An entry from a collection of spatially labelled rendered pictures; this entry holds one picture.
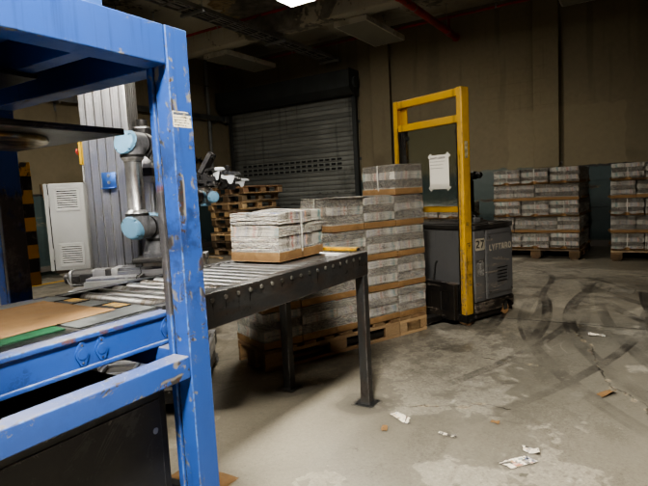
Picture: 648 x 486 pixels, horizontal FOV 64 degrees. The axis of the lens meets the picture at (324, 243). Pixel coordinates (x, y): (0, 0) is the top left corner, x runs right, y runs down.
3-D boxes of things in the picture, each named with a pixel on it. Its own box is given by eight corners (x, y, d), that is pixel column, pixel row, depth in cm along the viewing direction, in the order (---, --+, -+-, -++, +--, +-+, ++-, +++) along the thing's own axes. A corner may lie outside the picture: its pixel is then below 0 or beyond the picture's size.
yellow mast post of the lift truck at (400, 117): (399, 302, 469) (391, 102, 452) (407, 300, 474) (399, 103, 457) (407, 303, 462) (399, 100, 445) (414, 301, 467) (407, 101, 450)
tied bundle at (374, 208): (333, 229, 400) (332, 198, 398) (363, 225, 416) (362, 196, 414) (364, 229, 368) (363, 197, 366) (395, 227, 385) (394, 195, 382)
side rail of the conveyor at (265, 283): (360, 273, 272) (359, 251, 271) (368, 274, 269) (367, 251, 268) (153, 343, 159) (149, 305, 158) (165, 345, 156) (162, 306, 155)
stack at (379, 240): (237, 359, 358) (229, 238, 350) (367, 327, 425) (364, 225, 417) (265, 373, 327) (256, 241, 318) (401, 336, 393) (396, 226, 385)
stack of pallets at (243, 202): (250, 247, 1122) (246, 186, 1110) (287, 248, 1078) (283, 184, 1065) (209, 256, 1005) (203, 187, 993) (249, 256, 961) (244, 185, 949)
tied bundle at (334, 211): (300, 231, 382) (298, 200, 379) (332, 229, 399) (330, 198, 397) (331, 233, 351) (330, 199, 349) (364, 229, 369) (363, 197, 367)
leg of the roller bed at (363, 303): (364, 399, 278) (359, 273, 272) (374, 401, 275) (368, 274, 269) (360, 403, 274) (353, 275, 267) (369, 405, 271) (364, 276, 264)
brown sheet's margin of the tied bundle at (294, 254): (252, 256, 264) (252, 248, 263) (299, 257, 248) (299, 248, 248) (230, 260, 250) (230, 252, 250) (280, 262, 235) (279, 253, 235)
